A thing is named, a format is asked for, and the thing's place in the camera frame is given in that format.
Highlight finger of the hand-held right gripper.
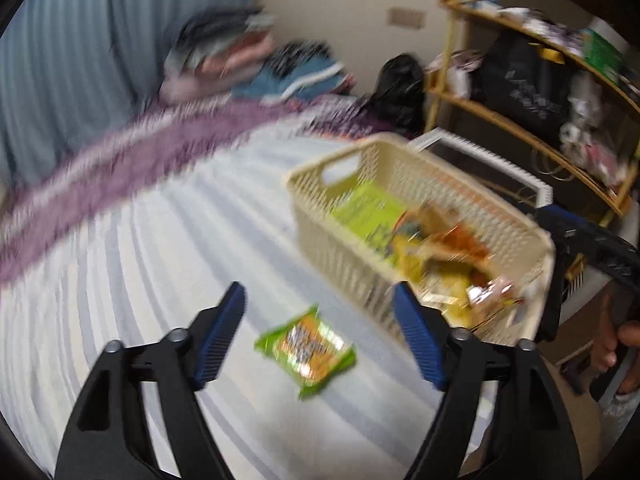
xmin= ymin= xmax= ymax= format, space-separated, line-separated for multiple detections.
xmin=537 ymin=252 xmax=568 ymax=343
xmin=534 ymin=204 xmax=593 ymax=241

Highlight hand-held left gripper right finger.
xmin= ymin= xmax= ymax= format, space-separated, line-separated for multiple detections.
xmin=392 ymin=281 xmax=583 ymax=480

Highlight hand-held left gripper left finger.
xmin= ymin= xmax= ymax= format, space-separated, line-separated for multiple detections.
xmin=54 ymin=281 xmax=247 ymax=480

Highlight small green snack packet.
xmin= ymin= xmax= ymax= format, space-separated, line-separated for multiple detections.
xmin=253 ymin=304 xmax=357 ymax=400

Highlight orange waffle snack packet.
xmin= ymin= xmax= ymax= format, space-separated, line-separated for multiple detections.
xmin=440 ymin=225 xmax=491 ymax=266

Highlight cream plastic basket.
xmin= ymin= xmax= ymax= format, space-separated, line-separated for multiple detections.
xmin=285 ymin=135 xmax=557 ymax=348

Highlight large green seaweed packet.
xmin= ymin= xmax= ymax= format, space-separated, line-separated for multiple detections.
xmin=332 ymin=182 xmax=411 ymax=256

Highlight person's right hand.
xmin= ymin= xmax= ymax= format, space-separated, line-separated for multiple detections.
xmin=590 ymin=285 xmax=640 ymax=391

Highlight white framed mirror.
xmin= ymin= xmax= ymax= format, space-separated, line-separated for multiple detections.
xmin=410 ymin=127 xmax=555 ymax=208

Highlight white plastic bags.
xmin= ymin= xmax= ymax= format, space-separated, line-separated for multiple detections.
xmin=557 ymin=72 xmax=631 ymax=186

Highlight wooden shelf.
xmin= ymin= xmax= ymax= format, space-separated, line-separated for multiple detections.
xmin=425 ymin=0 xmax=640 ymax=218

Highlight black tote bag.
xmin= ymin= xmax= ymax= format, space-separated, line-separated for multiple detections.
xmin=472 ymin=30 xmax=581 ymax=148

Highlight green box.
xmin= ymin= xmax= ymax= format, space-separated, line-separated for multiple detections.
xmin=580 ymin=27 xmax=631 ymax=86

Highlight purple floral blanket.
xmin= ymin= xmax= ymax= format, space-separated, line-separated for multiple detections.
xmin=0 ymin=95 xmax=396 ymax=286

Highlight folded clothes pile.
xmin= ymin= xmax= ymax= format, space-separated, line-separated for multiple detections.
xmin=160 ymin=35 xmax=281 ymax=106

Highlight blue fleece garment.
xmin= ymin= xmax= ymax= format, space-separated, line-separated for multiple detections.
xmin=232 ymin=55 xmax=356 ymax=103

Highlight leopard print cloth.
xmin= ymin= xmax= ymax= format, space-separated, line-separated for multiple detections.
xmin=265 ymin=42 xmax=333 ymax=76

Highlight grey folded blanket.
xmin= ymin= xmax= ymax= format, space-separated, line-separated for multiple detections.
xmin=167 ymin=7 xmax=278 ymax=68

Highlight blue curtain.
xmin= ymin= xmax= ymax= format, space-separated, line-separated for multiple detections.
xmin=0 ymin=0 xmax=256 ymax=186

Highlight wall socket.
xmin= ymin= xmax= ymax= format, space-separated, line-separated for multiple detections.
xmin=387 ymin=7 xmax=427 ymax=30

